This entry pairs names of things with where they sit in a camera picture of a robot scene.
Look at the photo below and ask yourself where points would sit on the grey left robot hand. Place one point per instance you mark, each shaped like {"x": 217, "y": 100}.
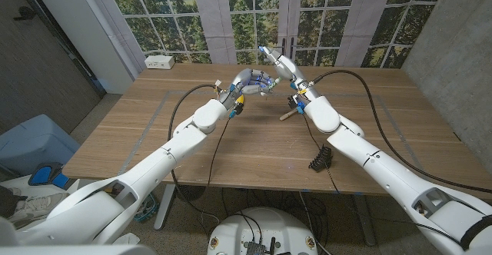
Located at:
{"x": 244, "y": 77}

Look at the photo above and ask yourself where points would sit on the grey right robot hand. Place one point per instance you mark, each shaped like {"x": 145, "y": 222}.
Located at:
{"x": 288, "y": 68}

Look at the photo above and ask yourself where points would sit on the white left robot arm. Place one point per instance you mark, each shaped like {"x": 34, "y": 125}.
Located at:
{"x": 161, "y": 159}

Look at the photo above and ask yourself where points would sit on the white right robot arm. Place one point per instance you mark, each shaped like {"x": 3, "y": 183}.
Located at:
{"x": 384, "y": 170}

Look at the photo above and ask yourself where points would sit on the yellow toy banana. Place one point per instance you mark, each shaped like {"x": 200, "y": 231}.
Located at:
{"x": 240, "y": 100}

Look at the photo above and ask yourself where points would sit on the colourful wooden maraca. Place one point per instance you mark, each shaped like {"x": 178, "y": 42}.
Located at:
{"x": 286, "y": 116}

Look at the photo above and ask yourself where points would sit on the black hair clip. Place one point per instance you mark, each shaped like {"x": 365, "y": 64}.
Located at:
{"x": 322, "y": 161}

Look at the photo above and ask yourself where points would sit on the printed window backdrop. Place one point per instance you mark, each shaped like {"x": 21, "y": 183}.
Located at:
{"x": 246, "y": 17}

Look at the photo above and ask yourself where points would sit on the white power outlet box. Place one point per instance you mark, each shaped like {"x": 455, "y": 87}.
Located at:
{"x": 159, "y": 61}

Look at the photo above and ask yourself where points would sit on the black round fan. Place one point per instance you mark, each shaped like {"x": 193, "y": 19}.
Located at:
{"x": 190, "y": 192}

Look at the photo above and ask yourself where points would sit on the table leg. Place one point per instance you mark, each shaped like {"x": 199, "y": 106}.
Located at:
{"x": 365, "y": 220}
{"x": 165, "y": 205}

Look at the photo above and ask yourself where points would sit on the white robot torso base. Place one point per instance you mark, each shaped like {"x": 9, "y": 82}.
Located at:
{"x": 265, "y": 228}

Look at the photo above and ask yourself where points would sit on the basket of colourful balls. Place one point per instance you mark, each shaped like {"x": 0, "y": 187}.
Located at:
{"x": 150, "y": 209}

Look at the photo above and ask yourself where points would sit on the white paper piece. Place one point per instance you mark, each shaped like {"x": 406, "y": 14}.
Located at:
{"x": 128, "y": 239}

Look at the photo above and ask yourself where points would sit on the blue grey storage bin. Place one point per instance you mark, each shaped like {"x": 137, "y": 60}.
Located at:
{"x": 34, "y": 143}

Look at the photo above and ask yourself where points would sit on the blue black pad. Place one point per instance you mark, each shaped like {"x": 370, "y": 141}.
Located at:
{"x": 40, "y": 174}

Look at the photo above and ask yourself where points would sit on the white sneaker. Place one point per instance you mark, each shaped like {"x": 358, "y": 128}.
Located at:
{"x": 38, "y": 205}

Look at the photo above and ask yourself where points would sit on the black trouser leg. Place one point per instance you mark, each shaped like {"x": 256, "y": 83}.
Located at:
{"x": 7, "y": 203}

